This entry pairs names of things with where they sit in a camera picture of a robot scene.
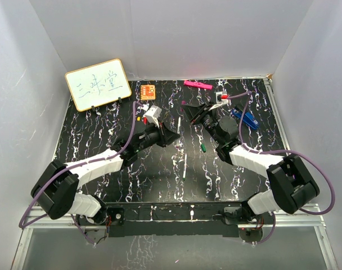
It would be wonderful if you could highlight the blue plastic clip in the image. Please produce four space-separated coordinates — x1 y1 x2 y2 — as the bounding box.
231 106 259 130

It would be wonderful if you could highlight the orange card pack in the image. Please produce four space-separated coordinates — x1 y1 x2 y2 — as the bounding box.
140 84 156 101

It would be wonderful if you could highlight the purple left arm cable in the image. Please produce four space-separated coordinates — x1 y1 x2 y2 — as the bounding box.
19 101 146 246

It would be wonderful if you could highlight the purple white pen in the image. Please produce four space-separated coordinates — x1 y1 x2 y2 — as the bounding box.
176 116 181 148

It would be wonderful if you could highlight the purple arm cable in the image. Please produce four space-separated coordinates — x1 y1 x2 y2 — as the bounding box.
19 101 146 246
224 91 336 244

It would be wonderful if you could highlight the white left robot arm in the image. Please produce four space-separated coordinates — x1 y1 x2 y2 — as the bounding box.
30 123 180 224

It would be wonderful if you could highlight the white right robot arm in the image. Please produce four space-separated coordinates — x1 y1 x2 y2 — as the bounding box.
182 103 320 223

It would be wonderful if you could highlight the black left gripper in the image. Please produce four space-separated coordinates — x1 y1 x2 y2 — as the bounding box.
135 120 179 153

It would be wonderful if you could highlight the green tipped white pen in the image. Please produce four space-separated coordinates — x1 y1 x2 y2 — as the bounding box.
182 154 187 181

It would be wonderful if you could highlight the pink plastic clip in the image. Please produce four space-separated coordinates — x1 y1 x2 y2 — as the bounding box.
183 80 213 90

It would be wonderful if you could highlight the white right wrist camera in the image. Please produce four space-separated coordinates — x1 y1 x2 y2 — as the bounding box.
209 91 229 111

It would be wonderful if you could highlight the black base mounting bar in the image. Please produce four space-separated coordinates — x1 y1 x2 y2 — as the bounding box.
76 201 270 237

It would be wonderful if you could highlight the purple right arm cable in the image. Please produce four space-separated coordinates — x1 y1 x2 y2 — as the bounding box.
224 91 336 244

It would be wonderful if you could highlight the small whiteboard with writing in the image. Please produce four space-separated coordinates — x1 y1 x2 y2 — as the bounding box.
65 58 132 112

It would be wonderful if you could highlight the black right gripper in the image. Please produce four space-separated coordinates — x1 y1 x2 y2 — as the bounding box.
182 101 222 145

